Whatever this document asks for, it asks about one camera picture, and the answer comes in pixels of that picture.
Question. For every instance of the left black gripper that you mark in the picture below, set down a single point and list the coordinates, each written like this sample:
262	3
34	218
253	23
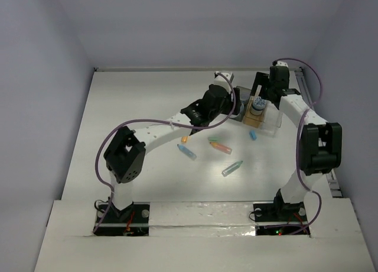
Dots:
234	97

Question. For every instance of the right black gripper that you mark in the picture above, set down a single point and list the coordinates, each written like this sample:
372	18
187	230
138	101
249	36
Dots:
263	78

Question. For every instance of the clear plastic bin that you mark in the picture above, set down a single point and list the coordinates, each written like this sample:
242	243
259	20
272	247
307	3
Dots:
272	120

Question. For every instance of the wooden bin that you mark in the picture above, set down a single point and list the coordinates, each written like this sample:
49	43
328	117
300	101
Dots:
249	119

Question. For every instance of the orange pencil-shaped case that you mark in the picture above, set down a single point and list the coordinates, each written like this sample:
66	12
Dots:
221	147

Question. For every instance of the small blue eraser cap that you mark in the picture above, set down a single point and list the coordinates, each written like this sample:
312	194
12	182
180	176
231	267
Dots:
253	135

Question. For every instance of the dark grey plastic bin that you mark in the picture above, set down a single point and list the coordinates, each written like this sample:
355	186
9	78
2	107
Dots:
244	97

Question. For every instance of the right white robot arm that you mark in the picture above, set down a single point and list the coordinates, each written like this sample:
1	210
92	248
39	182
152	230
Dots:
292	105

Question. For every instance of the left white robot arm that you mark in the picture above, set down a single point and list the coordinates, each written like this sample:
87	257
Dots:
126	152

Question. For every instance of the blue pencil-shaped case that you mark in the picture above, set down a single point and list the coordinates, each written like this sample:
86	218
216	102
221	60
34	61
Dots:
187	152

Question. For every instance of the teal pencil-shaped case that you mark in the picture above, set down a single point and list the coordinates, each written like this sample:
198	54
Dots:
230	169

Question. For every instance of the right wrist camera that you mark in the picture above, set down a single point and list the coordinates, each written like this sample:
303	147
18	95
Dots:
281	63

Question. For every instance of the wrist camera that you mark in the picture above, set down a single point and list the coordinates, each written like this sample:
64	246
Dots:
281	63
223	77

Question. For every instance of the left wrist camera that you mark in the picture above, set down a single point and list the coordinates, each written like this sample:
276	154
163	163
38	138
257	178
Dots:
223	77

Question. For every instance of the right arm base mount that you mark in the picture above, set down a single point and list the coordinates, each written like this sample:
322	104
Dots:
278	218

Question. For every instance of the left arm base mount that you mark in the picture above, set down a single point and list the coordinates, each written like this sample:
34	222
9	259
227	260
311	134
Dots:
130	222

